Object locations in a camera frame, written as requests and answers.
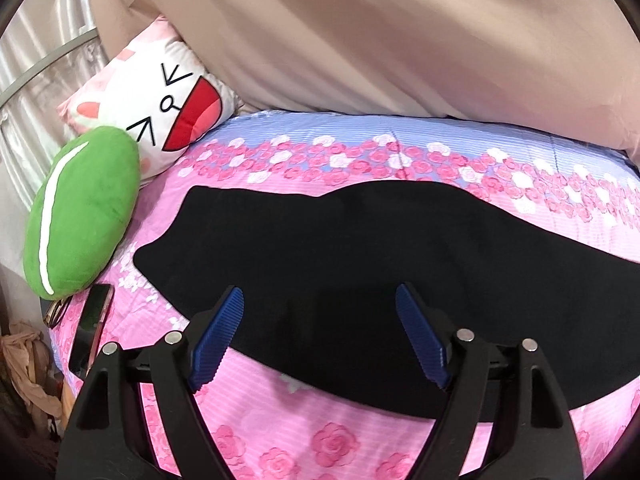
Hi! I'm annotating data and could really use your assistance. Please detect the green plush pillow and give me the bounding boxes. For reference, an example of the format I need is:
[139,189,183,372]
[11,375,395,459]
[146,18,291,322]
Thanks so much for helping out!
[23,126,141,301]

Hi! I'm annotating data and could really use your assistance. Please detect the black smartphone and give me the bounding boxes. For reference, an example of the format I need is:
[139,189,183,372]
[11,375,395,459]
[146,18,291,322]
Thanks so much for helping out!
[67,283,116,377]

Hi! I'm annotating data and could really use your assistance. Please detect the white cat face pillow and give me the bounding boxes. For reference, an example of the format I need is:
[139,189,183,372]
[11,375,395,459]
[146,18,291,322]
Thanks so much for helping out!
[57,15,242,189]

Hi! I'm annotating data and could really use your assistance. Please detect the beige hanging cloth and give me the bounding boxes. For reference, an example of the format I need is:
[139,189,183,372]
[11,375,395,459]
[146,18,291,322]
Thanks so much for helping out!
[82,0,640,152]

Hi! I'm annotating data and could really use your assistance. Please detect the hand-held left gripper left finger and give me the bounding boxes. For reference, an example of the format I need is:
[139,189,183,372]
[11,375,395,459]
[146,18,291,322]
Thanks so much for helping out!
[55,285,246,480]

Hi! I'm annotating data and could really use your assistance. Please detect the pink floral bedsheet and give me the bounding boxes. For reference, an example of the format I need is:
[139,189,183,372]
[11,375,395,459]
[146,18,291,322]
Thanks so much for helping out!
[47,110,640,480]

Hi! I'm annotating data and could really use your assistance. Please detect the grey metal rod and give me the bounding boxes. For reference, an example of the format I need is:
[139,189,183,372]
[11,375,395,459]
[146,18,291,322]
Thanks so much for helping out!
[0,27,99,107]

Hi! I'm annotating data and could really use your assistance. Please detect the beige plastic bag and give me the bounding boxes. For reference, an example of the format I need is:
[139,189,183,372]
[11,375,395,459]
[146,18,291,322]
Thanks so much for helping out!
[0,321,64,432]

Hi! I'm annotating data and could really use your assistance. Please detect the black pants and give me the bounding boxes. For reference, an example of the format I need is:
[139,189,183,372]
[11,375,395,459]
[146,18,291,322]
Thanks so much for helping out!
[132,185,640,418]

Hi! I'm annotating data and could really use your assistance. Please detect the eyeglasses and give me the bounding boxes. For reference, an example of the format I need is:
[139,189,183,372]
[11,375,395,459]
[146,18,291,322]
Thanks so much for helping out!
[44,297,74,330]

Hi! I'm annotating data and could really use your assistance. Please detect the silver curtain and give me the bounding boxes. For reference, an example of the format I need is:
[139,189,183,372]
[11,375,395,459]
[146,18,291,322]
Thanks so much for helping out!
[0,0,109,211]

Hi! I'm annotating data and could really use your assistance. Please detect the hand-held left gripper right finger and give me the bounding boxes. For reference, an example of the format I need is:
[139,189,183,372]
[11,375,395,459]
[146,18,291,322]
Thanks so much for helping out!
[395,282,584,480]

